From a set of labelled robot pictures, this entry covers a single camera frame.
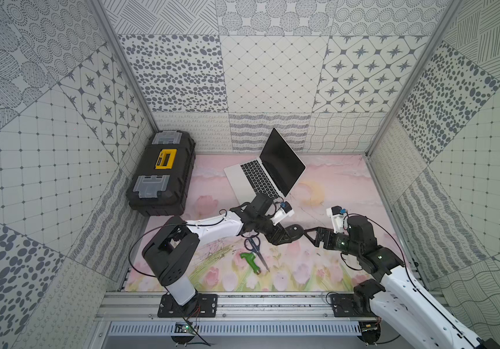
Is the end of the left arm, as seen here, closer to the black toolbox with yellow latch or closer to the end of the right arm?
the end of the right arm

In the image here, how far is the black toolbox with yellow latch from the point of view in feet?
2.82

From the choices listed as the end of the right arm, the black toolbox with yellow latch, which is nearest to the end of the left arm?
the end of the right arm
